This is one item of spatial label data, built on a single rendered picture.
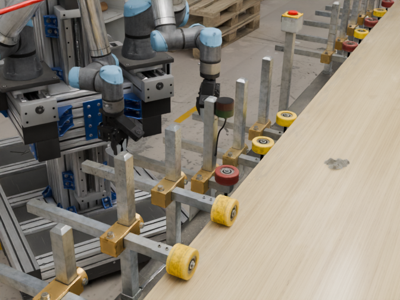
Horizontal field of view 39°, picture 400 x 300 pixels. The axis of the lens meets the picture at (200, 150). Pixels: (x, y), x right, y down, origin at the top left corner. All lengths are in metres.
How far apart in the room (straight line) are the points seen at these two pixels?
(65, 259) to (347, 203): 0.89
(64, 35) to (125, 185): 1.09
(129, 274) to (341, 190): 0.71
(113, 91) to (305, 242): 0.81
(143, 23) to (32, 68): 0.48
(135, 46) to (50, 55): 0.36
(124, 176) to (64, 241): 0.25
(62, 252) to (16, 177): 1.98
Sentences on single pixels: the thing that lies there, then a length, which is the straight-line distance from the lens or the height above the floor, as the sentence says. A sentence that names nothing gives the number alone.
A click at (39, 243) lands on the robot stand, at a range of 2.76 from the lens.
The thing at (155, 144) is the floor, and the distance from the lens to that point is 3.91.
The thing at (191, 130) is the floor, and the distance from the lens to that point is 4.08.
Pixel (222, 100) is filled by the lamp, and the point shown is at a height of 1.14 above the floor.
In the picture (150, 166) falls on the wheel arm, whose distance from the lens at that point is 2.02.
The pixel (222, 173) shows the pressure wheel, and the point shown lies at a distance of 1.87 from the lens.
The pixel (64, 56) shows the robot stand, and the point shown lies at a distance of 2.44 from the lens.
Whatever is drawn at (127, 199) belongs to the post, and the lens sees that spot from 1.47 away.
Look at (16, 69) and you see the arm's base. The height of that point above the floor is 1.08.
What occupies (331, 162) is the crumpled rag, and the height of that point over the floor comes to 0.91.
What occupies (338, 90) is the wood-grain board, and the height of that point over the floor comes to 0.90.
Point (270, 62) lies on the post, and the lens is 2.26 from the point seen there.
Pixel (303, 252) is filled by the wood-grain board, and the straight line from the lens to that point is 1.58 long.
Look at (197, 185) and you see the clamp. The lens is 1.90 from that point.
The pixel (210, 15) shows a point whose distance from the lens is 5.27.
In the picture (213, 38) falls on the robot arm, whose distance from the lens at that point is 1.98.
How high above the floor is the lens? 1.89
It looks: 29 degrees down
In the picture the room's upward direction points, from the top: 1 degrees clockwise
